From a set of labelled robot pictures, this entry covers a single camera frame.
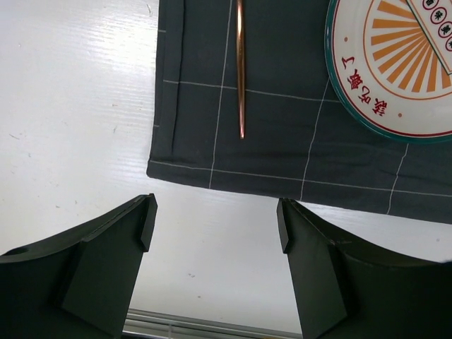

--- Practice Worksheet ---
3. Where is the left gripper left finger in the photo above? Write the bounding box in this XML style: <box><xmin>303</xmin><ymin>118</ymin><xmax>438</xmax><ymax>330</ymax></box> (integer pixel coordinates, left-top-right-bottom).
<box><xmin>1</xmin><ymin>194</ymin><xmax>157</xmax><ymax>338</ymax></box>

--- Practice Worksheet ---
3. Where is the front aluminium rail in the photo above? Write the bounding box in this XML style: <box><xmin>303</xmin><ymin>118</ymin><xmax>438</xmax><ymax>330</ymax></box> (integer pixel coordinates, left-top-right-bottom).
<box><xmin>122</xmin><ymin>309</ymin><xmax>302</xmax><ymax>339</ymax></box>

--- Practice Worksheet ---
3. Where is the orange patterned plate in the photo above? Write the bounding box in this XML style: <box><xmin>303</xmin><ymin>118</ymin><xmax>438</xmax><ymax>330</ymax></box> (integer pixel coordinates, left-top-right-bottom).
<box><xmin>325</xmin><ymin>1</ymin><xmax>451</xmax><ymax>143</ymax></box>

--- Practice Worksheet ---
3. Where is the copper fork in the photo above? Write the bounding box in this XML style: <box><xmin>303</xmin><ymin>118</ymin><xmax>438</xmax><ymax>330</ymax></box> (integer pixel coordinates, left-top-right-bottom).
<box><xmin>236</xmin><ymin>0</ymin><xmax>246</xmax><ymax>140</ymax></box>

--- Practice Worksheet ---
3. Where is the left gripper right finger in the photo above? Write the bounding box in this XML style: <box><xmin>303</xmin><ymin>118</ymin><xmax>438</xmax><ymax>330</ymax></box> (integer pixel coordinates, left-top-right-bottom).
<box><xmin>277</xmin><ymin>198</ymin><xmax>451</xmax><ymax>338</ymax></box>

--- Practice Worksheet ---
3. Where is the dark grey checked cloth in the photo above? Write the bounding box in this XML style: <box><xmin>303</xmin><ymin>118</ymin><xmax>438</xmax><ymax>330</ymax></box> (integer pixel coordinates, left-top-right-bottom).
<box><xmin>146</xmin><ymin>1</ymin><xmax>451</xmax><ymax>223</ymax></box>

